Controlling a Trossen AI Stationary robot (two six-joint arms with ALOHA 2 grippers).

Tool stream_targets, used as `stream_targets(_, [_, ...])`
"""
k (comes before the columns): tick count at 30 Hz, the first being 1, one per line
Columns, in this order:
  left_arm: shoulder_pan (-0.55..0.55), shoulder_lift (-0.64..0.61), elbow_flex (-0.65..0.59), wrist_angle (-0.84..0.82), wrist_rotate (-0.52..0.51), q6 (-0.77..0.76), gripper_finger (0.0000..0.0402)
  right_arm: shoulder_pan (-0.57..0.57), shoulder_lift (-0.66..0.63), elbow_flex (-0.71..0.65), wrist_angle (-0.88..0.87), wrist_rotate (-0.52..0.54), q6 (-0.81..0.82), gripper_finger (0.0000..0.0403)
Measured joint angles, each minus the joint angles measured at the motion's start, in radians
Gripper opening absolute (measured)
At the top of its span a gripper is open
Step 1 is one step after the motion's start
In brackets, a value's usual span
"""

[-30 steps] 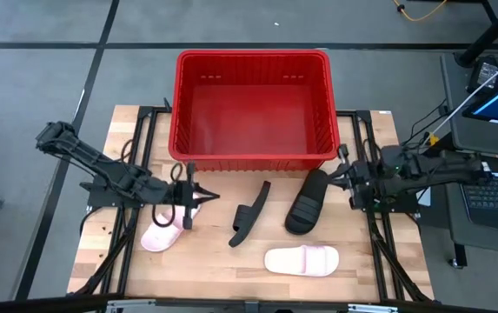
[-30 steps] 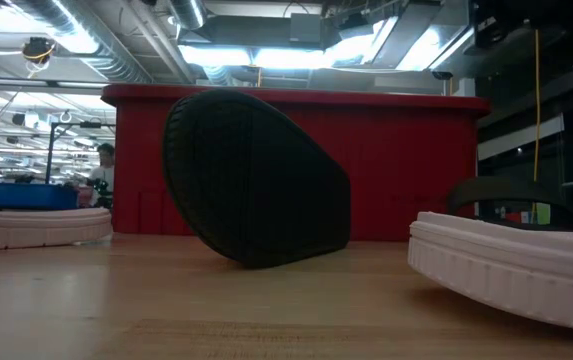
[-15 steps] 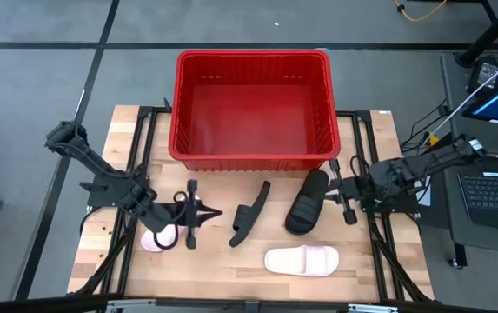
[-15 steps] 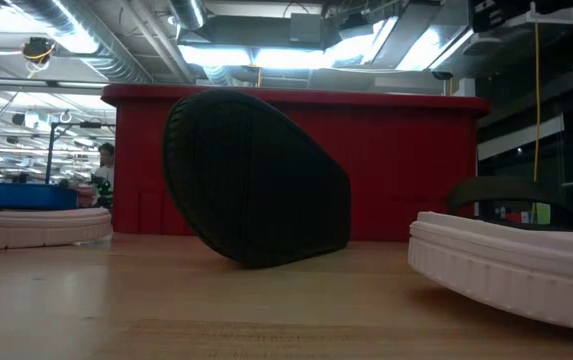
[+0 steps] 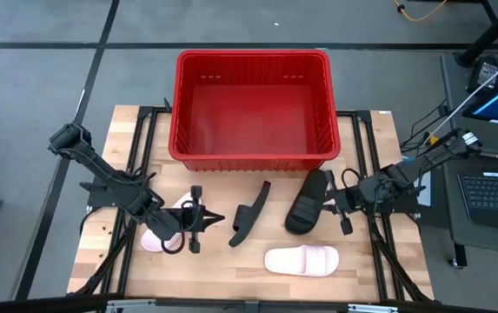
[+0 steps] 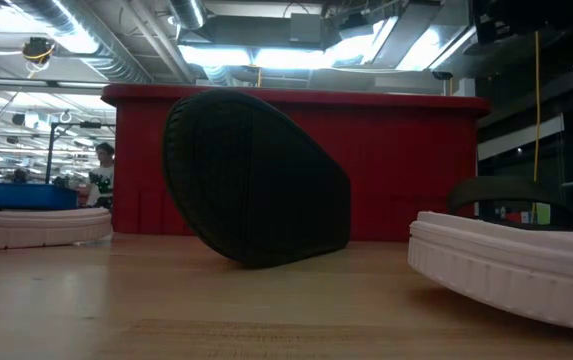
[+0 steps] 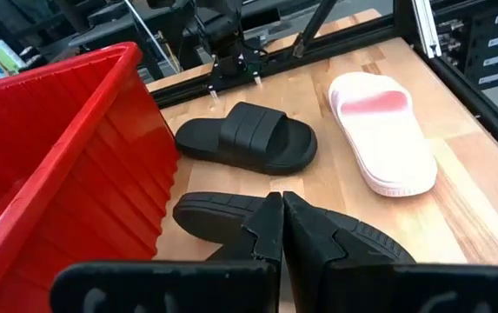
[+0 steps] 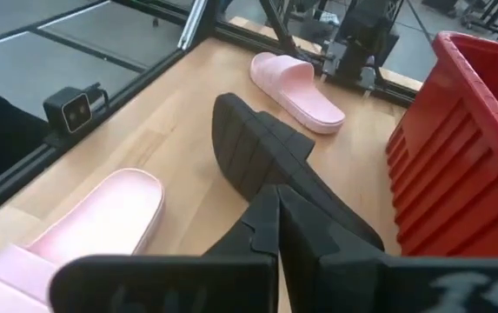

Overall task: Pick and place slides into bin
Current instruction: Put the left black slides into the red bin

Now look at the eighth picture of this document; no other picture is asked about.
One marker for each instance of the black diagonal frame brace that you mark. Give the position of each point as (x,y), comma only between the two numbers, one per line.
(276,21)

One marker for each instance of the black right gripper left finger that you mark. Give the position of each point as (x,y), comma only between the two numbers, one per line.
(166,282)

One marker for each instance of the black rubber slide sandal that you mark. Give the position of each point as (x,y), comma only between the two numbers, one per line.
(253,143)

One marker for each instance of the pink rubber slide sandal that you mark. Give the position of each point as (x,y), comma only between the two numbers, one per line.
(296,87)
(101,217)

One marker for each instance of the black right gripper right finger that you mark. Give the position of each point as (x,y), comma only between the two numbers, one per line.
(340,278)

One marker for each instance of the small black camera box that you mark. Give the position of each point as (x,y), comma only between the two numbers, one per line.
(68,111)

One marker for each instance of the silver aluminium profile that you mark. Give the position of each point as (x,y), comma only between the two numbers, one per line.
(194,24)

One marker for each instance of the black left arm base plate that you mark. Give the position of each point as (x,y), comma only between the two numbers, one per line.
(333,61)

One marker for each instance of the black wheeled cart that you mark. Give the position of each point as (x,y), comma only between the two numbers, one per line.
(487,17)

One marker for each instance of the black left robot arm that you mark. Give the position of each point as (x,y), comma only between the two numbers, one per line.
(361,30)

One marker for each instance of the red plastic bin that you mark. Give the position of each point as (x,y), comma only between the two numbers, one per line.
(457,174)

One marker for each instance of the black aluminium frame rail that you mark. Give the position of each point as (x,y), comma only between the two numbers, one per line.
(398,93)
(14,180)

